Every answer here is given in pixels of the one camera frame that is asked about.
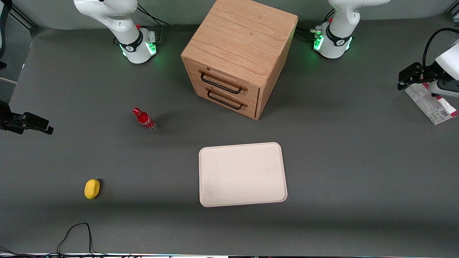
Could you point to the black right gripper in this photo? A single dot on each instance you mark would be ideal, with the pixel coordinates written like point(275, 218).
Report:
point(8, 120)

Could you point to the aluminium frame bar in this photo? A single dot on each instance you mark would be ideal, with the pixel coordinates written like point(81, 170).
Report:
point(21, 18)

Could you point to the dark grey table mat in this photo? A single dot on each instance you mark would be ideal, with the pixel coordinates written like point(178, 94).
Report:
point(340, 161)

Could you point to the red cola bottle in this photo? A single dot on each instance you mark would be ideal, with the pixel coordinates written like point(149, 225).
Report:
point(145, 120)

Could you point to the wooden drawer cabinet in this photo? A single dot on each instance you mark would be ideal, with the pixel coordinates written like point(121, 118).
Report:
point(236, 39)

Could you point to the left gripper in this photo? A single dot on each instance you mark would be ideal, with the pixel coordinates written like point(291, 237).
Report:
point(425, 72)

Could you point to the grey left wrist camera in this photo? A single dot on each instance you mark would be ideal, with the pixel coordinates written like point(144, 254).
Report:
point(446, 87)

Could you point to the red tartan cookie box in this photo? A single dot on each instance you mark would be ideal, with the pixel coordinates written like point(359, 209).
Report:
point(430, 107)

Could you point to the wooden drawer front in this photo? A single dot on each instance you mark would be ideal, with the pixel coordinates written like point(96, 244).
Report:
point(253, 94)
point(200, 90)

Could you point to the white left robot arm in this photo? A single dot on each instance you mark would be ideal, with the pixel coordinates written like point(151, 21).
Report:
point(339, 36)

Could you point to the cream plastic tray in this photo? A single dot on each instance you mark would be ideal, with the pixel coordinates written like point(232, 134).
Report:
point(240, 175)

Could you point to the yellow lemon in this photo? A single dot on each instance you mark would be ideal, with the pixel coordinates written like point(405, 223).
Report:
point(91, 189)

